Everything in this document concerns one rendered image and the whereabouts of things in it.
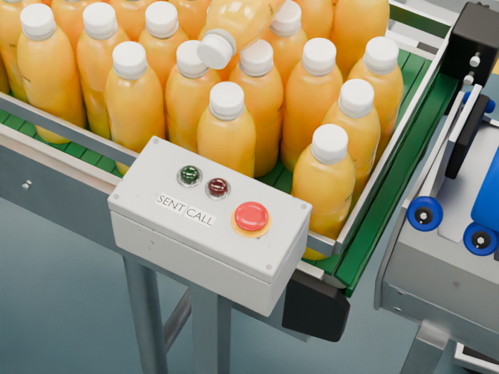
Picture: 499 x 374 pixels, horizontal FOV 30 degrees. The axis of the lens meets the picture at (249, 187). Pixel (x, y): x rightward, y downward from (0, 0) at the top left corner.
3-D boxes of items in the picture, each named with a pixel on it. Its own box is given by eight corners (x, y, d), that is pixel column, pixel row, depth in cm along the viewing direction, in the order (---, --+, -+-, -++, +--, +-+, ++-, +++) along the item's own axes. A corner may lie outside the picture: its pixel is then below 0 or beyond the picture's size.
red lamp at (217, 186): (222, 200, 101) (222, 194, 100) (203, 193, 101) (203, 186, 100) (231, 185, 102) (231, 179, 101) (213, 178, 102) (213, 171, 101)
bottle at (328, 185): (274, 241, 121) (283, 149, 104) (307, 204, 124) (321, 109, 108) (320, 272, 119) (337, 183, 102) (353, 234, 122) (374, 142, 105)
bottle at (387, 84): (382, 133, 131) (405, 33, 115) (390, 175, 127) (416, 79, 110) (330, 135, 131) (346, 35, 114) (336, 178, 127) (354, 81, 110)
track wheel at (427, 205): (447, 207, 114) (449, 203, 116) (413, 193, 115) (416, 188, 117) (434, 239, 116) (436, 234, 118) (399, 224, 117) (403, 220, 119)
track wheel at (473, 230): (506, 234, 113) (507, 228, 114) (471, 216, 114) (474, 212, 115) (488, 264, 114) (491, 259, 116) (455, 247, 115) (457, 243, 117)
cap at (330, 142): (304, 148, 105) (306, 139, 103) (324, 127, 106) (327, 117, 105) (333, 166, 103) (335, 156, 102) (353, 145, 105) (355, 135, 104)
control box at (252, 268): (268, 318, 104) (272, 274, 95) (114, 245, 109) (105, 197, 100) (306, 250, 109) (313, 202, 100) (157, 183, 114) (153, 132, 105)
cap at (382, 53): (393, 45, 114) (396, 35, 112) (399, 70, 111) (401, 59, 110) (362, 46, 113) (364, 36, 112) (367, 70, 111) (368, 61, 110)
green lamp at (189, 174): (193, 188, 101) (193, 182, 100) (176, 180, 102) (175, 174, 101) (203, 174, 102) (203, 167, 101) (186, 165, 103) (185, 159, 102)
